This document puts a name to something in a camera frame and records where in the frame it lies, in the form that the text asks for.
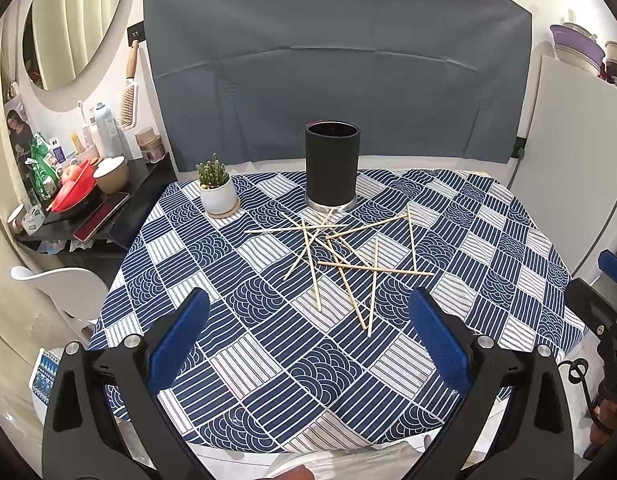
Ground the blue white patterned tablecloth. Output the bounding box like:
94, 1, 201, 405
90, 169, 584, 453

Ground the wooden chopstick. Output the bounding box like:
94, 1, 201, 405
367, 237, 379, 338
325, 214, 407, 240
284, 208, 333, 280
317, 261, 435, 276
405, 204, 418, 271
301, 219, 323, 312
326, 240, 367, 332
243, 223, 348, 234

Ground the black cylindrical utensil holder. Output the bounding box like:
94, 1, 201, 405
305, 120, 361, 212

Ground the round wooden coaster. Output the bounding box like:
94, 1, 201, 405
206, 197, 240, 219

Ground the white chair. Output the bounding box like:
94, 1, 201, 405
10, 266, 108, 347

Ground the small cactus white pot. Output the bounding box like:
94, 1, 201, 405
197, 153, 238, 214

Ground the pink cosmetic jar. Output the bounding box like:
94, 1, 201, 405
135, 127, 166, 164

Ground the dark grey backdrop cloth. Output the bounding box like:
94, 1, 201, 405
144, 0, 532, 171

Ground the black side table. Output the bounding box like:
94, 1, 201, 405
13, 152, 178, 286

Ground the green snack bag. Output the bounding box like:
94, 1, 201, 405
25, 132, 59, 202

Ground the oval wall mirror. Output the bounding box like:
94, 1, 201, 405
22, 0, 121, 91

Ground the red plastic basket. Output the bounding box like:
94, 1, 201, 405
49, 159, 96, 214

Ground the black cable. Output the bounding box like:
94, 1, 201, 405
558, 357, 601, 411

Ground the person's hand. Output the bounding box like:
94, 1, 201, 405
589, 400, 617, 445

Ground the wooden hairbrush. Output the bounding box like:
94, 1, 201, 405
118, 39, 139, 130

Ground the purple lidded pot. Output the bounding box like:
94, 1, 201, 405
549, 22, 605, 77

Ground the white spray bottle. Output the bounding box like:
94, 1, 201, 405
94, 103, 123, 157

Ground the beige ceramic bowl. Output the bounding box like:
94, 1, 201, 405
94, 155, 130, 195

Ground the smartphone with dark screen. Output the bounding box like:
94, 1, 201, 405
73, 192, 130, 243

